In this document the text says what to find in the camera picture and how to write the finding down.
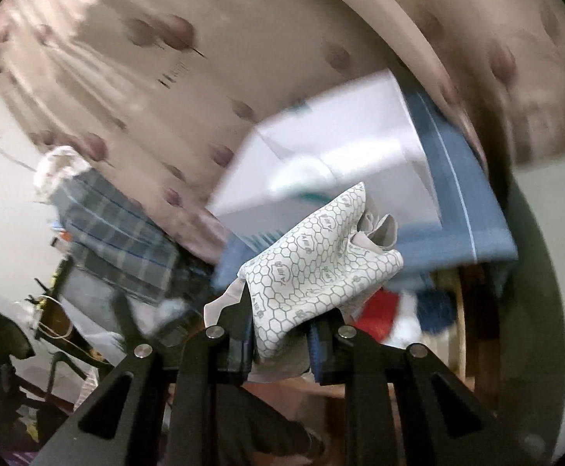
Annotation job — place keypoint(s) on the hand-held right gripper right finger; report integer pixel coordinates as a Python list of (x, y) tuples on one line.
[(317, 347)]

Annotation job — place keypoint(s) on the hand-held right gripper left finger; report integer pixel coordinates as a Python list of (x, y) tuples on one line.
[(237, 349)]

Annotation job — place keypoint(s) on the white hexagon print underwear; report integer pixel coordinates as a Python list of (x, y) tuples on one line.
[(306, 267)]

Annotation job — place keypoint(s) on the wooden drawer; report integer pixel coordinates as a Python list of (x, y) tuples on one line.
[(476, 320)]

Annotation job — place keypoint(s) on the white cardboard box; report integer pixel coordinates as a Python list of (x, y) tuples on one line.
[(340, 145)]

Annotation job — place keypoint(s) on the red cloth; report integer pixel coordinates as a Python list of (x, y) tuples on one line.
[(378, 313)]

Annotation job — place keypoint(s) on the small white cloth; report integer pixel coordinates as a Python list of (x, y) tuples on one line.
[(408, 325)]

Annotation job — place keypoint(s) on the dark blue cloth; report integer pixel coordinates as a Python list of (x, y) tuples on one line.
[(436, 303)]

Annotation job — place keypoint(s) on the grey plaid cloth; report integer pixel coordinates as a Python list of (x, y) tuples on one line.
[(117, 238)]

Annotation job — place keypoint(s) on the white crumpled cloth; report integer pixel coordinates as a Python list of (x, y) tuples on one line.
[(61, 167)]

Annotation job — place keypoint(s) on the blue checked tablecloth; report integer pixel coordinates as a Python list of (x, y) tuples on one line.
[(462, 204)]

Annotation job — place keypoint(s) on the leaf print curtain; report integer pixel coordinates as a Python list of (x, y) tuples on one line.
[(224, 58)]

